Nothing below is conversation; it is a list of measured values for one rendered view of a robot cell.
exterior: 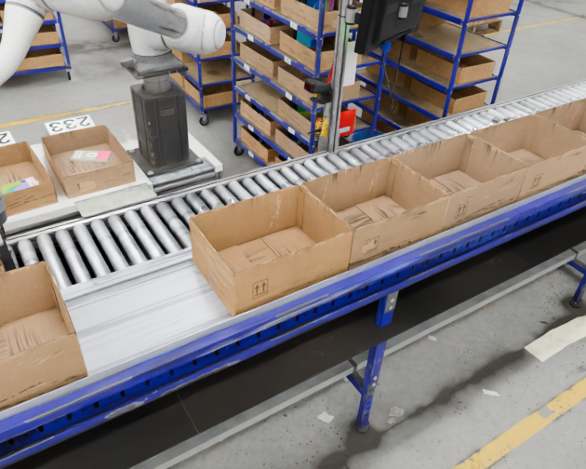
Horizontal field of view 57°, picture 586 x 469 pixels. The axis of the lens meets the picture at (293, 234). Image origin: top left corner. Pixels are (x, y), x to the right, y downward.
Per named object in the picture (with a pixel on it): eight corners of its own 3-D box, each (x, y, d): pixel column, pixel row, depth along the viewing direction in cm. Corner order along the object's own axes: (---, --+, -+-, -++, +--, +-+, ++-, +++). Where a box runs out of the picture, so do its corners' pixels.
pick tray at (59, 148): (108, 143, 254) (104, 123, 248) (137, 181, 229) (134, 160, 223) (45, 157, 241) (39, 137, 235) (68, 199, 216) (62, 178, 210)
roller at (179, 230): (166, 207, 224) (165, 196, 221) (222, 281, 190) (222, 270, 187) (154, 210, 222) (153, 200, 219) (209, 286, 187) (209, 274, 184)
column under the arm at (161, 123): (126, 152, 248) (115, 82, 229) (179, 139, 261) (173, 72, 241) (148, 178, 232) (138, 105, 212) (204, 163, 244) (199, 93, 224)
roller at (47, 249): (52, 236, 203) (43, 228, 199) (93, 326, 169) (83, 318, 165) (41, 245, 202) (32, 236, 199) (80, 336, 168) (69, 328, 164)
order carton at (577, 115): (576, 129, 259) (589, 96, 248) (634, 157, 239) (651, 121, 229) (521, 148, 241) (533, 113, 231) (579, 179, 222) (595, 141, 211)
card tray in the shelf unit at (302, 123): (277, 113, 338) (277, 97, 332) (318, 104, 351) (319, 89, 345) (312, 140, 311) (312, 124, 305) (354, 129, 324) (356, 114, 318)
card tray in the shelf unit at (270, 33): (239, 25, 345) (239, 8, 339) (281, 20, 358) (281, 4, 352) (269, 45, 318) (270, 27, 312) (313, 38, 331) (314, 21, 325)
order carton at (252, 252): (297, 224, 188) (299, 182, 177) (348, 274, 168) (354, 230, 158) (191, 261, 170) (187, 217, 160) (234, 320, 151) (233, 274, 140)
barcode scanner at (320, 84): (299, 100, 244) (304, 76, 238) (321, 99, 250) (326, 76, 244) (308, 105, 239) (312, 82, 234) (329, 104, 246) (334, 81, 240)
